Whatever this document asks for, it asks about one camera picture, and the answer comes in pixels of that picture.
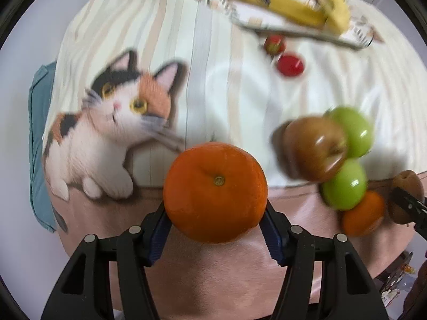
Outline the red strawberry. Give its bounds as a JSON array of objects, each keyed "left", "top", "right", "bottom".
[{"left": 263, "top": 34, "right": 287, "bottom": 55}]

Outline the printed white fruit plate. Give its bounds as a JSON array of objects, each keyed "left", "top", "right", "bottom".
[{"left": 197, "top": 0, "right": 384, "bottom": 51}]

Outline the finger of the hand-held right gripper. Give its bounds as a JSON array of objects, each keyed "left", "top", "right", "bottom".
[{"left": 392, "top": 187, "right": 427, "bottom": 237}]

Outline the green apple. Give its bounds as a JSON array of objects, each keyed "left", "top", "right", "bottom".
[
  {"left": 325, "top": 106, "right": 374, "bottom": 159},
  {"left": 320, "top": 158, "right": 368, "bottom": 211}
]

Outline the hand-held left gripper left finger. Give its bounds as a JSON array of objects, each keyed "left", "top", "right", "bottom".
[{"left": 40, "top": 203, "right": 174, "bottom": 320}]

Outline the reddish brown apple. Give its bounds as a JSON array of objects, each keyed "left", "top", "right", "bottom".
[{"left": 272, "top": 116, "right": 349, "bottom": 183}]

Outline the red cherry tomato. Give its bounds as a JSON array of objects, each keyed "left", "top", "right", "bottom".
[{"left": 276, "top": 51, "right": 306, "bottom": 77}]

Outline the cat print striped blanket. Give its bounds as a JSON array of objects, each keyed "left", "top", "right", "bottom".
[{"left": 42, "top": 0, "right": 427, "bottom": 320}]

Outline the yellow banana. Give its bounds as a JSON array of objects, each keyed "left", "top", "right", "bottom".
[
  {"left": 195, "top": 0, "right": 329, "bottom": 29},
  {"left": 312, "top": 0, "right": 351, "bottom": 35}
]

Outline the clear plastic bag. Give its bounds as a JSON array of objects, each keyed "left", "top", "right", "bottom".
[{"left": 377, "top": 251, "right": 416, "bottom": 304}]

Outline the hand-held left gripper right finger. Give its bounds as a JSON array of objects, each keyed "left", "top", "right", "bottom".
[{"left": 259, "top": 202, "right": 391, "bottom": 320}]

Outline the orange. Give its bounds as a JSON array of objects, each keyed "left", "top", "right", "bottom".
[
  {"left": 163, "top": 142, "right": 269, "bottom": 244},
  {"left": 341, "top": 190, "right": 387, "bottom": 237}
]

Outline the teal pillow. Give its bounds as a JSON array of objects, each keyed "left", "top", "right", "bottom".
[{"left": 28, "top": 62, "right": 58, "bottom": 233}]

